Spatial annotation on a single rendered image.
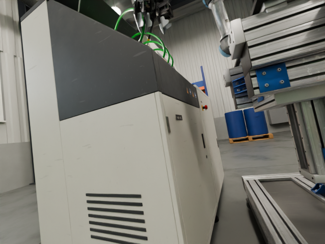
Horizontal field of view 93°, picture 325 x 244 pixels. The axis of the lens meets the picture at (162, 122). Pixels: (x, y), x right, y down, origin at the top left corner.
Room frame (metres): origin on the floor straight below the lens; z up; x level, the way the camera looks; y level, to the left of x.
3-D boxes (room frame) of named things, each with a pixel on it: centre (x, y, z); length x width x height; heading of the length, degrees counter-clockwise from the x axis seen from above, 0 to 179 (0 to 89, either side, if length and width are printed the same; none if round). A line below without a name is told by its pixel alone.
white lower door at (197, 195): (0.85, -0.15, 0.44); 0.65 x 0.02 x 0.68; 155
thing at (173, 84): (0.86, -0.13, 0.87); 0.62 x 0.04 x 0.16; 155
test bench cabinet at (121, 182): (0.97, 0.11, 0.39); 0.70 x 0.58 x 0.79; 155
